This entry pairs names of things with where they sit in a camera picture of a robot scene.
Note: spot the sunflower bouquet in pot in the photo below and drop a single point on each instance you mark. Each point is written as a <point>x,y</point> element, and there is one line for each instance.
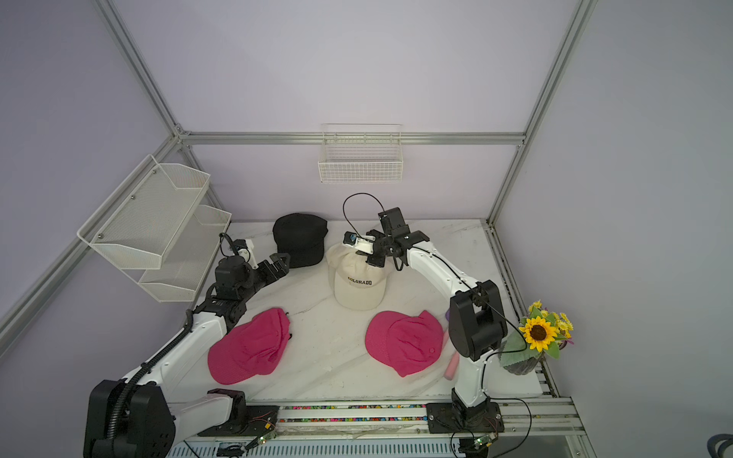
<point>540,335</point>

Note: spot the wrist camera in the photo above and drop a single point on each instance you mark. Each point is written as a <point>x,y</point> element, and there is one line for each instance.
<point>243,248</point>
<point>363,244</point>

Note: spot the white wire wall basket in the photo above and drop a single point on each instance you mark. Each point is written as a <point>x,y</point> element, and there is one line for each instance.
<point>361,153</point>

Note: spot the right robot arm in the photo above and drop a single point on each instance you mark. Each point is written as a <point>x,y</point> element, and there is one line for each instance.
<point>476,322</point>

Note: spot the aluminium front rail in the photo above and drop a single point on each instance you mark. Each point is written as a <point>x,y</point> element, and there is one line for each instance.
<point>541,427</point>

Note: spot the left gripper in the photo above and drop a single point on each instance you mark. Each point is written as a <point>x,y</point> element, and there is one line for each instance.
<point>282,270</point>

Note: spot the aluminium cage frame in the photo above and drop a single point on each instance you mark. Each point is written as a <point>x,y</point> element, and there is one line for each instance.
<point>134,133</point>

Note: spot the magenta cap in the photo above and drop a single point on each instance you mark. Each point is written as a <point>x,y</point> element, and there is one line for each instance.
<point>252,349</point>
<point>407,344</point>

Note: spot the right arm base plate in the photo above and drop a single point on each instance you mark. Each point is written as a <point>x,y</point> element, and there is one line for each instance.
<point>464,418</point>

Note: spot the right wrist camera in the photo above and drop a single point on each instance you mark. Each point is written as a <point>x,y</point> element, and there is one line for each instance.
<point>363,244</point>

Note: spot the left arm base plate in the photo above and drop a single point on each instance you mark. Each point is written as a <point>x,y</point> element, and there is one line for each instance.
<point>254,421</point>

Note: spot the plain black cap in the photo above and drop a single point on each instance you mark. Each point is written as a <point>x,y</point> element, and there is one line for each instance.
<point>302,238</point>

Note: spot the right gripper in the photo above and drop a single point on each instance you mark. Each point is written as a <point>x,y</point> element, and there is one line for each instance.
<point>375,260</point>

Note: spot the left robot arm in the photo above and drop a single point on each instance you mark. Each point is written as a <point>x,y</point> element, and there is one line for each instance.
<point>134,416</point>

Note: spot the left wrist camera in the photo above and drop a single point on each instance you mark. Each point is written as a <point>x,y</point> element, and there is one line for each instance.
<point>243,248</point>

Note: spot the white two-tier mesh shelf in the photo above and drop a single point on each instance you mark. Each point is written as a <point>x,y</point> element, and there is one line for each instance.
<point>158,231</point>

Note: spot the cream Colorado cap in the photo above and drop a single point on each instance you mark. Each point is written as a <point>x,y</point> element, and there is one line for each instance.
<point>356,284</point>

